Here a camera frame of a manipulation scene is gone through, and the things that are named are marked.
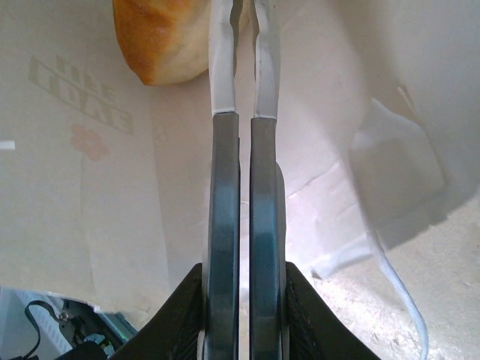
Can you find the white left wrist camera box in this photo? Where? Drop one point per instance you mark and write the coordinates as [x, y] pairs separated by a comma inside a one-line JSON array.
[[48, 326]]

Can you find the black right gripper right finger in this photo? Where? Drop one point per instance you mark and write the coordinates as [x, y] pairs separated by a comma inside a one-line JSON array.
[[311, 326]]

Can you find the floral print paper bag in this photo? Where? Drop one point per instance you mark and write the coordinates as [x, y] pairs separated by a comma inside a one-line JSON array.
[[93, 206]]

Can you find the steel tongs with white tips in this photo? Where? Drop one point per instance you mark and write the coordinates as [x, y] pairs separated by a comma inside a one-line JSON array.
[[225, 187]]

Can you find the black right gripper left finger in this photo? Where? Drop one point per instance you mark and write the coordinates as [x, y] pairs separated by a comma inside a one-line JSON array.
[[180, 318]]

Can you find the pale golden round bun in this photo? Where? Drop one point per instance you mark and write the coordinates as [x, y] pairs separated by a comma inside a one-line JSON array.
[[161, 37]]

